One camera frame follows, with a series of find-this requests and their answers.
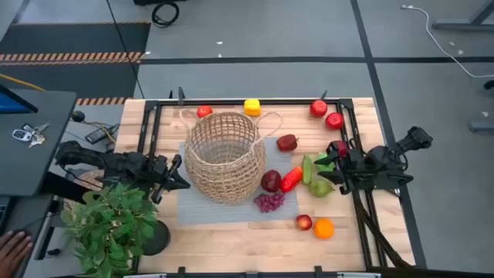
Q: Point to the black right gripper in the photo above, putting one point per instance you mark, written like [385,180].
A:
[353,166]

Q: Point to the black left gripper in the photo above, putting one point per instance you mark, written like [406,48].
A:
[156,170]

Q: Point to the green apple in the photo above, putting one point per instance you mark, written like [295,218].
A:
[326,169]

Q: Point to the green pear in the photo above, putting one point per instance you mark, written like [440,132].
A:
[320,188]

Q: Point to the long red chili pepper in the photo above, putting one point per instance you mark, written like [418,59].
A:
[291,179]

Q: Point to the dark red bell pepper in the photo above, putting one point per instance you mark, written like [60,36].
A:
[286,143]

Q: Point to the red yellow apple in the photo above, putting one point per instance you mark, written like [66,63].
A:
[304,222]

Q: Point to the dark red apple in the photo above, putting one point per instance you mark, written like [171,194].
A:
[271,180]

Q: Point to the orange fruit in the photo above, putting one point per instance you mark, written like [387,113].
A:
[323,228]

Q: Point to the yellow bell pepper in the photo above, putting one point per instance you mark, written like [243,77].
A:
[252,108]

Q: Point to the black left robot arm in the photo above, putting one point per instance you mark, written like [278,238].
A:
[96,160]

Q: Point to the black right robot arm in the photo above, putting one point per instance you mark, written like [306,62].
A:
[386,162]

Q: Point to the grey woven placemat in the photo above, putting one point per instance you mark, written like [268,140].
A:
[200,214]

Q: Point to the black plant pot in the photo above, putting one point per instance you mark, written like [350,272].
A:
[160,239]

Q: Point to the purple grape bunch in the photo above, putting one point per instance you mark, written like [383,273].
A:
[269,202]

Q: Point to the black clamp lever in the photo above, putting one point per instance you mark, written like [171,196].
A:
[323,95]
[181,95]

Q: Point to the green leafy plant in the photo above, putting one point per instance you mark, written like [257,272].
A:
[112,228]

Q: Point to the round woven mat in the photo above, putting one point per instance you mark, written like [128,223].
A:
[90,180]

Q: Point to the black power adapter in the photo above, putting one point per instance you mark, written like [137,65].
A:
[99,134]

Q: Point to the black round knob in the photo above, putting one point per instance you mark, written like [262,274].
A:
[78,116]

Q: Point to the black desk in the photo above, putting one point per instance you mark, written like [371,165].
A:
[38,162]

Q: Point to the dark grey desk shelf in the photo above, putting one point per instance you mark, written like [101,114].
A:
[34,216]

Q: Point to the key bunch with fob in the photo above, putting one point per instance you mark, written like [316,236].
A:
[23,135]

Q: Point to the grey furniture foot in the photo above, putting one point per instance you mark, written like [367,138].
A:
[482,126]

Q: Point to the black mat striped edge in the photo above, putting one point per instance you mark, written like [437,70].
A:
[77,38]

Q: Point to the person's hand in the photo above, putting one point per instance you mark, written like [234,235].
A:
[13,253]

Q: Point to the computer monitor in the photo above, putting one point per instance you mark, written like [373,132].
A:
[11,105]

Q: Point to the black caster wheel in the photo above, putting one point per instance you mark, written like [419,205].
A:
[490,84]

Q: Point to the grey table leg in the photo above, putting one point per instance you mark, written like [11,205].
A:
[463,25]

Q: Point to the white table bracket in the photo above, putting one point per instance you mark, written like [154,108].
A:
[144,275]
[359,275]

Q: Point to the black metal table frame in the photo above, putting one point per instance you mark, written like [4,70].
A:
[247,102]

